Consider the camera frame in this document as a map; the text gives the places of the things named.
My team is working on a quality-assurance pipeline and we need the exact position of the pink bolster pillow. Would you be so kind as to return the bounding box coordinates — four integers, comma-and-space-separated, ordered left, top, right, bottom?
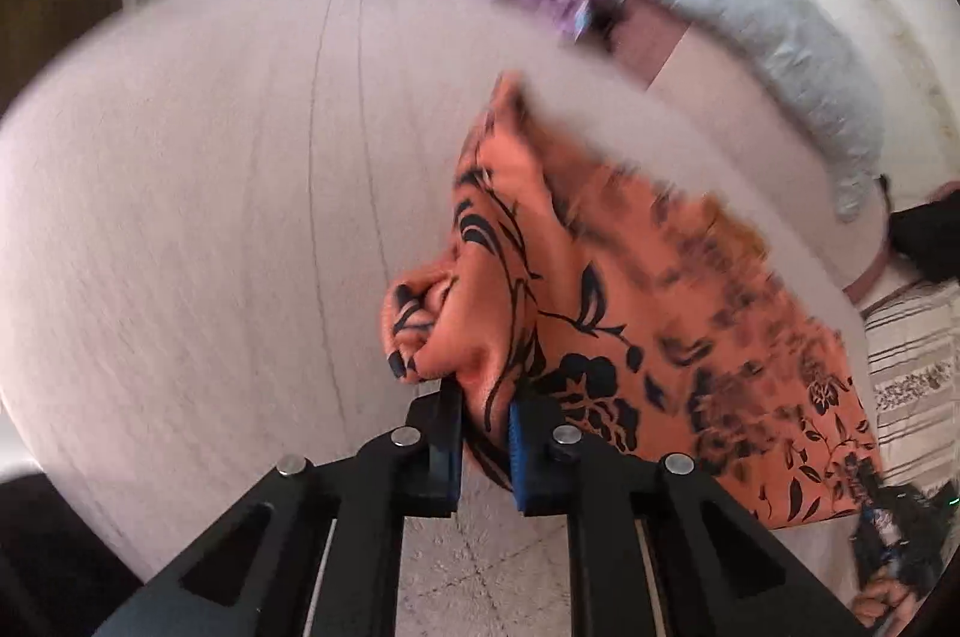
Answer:
606, 0, 892, 295

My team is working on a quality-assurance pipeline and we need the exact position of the black garment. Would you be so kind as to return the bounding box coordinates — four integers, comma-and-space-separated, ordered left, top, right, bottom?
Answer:
888, 179, 960, 287

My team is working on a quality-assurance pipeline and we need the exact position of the person's right hand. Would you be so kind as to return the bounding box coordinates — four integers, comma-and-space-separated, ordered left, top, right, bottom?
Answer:
853, 575, 922, 627

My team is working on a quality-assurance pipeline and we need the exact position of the striped floral headboard cushion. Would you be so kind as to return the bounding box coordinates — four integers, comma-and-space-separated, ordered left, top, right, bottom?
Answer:
858, 278, 960, 497

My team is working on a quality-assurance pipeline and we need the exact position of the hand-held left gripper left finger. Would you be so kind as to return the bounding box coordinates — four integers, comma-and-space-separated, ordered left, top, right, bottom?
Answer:
94, 378, 464, 637

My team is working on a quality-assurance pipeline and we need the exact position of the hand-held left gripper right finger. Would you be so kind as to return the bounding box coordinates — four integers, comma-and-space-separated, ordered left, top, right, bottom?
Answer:
507, 393, 872, 637

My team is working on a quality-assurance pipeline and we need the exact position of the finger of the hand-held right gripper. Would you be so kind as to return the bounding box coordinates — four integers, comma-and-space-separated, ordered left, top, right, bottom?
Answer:
847, 457, 912, 597

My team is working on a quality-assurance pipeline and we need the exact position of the grey quilted pillow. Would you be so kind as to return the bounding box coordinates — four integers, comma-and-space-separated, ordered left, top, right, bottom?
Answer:
600, 0, 887, 223

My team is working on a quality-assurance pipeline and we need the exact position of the bed with pink sheet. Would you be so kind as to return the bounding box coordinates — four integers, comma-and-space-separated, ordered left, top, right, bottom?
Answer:
0, 0, 893, 608

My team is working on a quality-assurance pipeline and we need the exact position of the orange floral shirt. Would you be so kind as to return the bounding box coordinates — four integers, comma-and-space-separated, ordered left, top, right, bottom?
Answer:
381, 70, 887, 530

